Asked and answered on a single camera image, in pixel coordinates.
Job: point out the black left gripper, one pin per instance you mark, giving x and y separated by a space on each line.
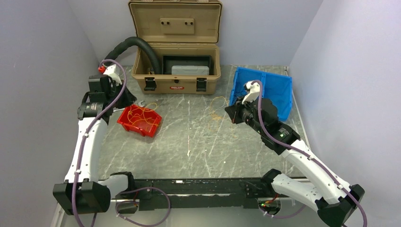
129 98

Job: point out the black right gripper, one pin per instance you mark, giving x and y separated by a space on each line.
234 111

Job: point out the red bin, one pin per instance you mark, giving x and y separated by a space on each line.
141 120

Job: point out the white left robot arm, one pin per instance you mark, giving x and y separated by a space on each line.
81 191

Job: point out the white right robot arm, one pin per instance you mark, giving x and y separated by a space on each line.
331 197

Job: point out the silver wrench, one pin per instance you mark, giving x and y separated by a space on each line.
140 103

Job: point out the blue bin left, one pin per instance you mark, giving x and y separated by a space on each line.
241 77

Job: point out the blue bin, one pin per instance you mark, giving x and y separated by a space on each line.
278 89
241 77

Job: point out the blue bin right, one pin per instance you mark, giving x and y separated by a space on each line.
278 89

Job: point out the black tray in case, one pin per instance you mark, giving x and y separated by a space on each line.
188 61

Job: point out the grey plastic box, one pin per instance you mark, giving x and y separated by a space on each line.
190 70

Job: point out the tan tool case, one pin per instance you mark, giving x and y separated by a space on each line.
177 30

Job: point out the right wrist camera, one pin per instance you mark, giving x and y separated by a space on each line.
253 89

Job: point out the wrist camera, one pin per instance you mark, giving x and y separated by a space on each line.
253 89
113 71

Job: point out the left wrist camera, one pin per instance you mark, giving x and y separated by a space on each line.
113 71

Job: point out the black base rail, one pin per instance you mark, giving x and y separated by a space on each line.
190 193

